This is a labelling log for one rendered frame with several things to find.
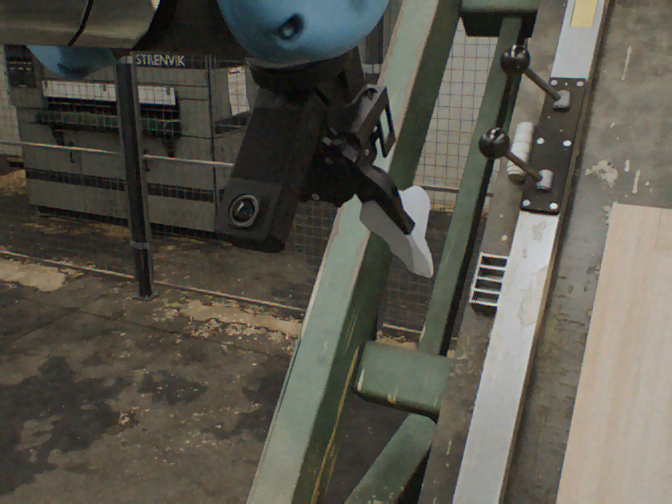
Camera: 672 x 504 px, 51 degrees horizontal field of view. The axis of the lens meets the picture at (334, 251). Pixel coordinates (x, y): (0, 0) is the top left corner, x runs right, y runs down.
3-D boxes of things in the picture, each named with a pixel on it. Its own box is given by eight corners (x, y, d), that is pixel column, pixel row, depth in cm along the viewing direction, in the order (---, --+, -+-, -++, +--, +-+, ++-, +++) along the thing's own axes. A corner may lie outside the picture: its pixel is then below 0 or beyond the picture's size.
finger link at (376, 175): (429, 216, 53) (348, 133, 50) (423, 230, 52) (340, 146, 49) (388, 235, 56) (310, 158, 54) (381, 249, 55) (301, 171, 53)
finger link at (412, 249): (473, 225, 58) (398, 146, 55) (451, 277, 54) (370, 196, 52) (445, 237, 60) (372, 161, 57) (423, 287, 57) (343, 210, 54)
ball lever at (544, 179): (534, 200, 93) (468, 152, 86) (540, 175, 94) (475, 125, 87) (559, 197, 90) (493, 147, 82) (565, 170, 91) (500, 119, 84)
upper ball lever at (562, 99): (552, 121, 96) (490, 68, 89) (557, 97, 97) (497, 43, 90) (576, 115, 93) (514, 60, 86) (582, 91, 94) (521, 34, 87)
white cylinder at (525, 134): (518, 131, 101) (506, 181, 99) (516, 120, 98) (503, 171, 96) (539, 133, 100) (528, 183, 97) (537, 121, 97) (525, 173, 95)
